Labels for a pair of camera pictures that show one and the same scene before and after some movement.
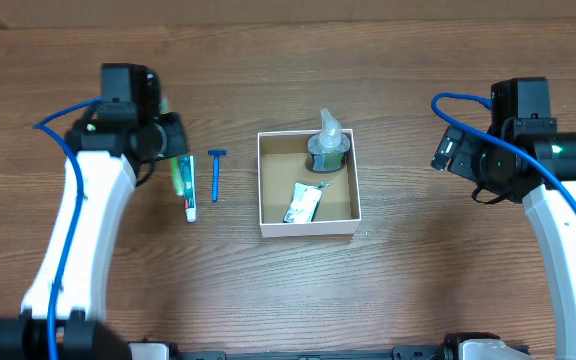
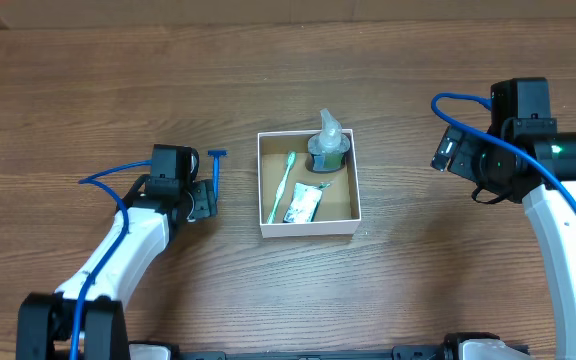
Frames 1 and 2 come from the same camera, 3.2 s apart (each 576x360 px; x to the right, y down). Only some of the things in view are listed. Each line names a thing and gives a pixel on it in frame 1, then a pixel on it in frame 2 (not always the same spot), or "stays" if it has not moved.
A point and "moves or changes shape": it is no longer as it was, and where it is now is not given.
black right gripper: x=466 y=160 stays
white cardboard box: x=308 y=183 stays
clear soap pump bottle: x=328 y=147 stays
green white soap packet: x=304 y=202 stays
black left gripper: x=174 y=138 to x=206 y=198
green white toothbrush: x=174 y=161 moves or changes shape
